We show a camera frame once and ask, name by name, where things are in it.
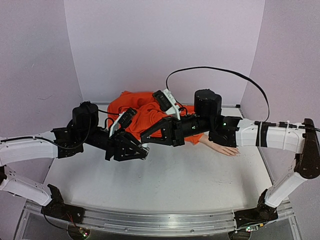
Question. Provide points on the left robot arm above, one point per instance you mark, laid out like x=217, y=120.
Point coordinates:
x=25, y=148

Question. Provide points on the orange sweatshirt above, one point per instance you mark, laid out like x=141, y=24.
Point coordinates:
x=148, y=110

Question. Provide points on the clear nail polish bottle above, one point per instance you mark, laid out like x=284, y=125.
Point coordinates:
x=145, y=153

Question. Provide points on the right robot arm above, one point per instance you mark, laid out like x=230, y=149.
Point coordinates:
x=232, y=131

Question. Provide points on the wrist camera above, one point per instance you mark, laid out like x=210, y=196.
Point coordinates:
x=168, y=104
x=123, y=121

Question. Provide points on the mannequin hand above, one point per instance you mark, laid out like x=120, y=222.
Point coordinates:
x=224, y=150

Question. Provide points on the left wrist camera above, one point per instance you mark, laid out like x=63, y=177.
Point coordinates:
x=123, y=121

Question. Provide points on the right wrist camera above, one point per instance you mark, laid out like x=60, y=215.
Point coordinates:
x=168, y=104

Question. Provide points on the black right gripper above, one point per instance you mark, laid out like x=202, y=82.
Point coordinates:
x=177, y=132

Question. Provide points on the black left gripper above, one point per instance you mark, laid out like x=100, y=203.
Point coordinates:
x=116, y=144

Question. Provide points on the aluminium front rail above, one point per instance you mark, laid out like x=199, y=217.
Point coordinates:
x=93, y=224

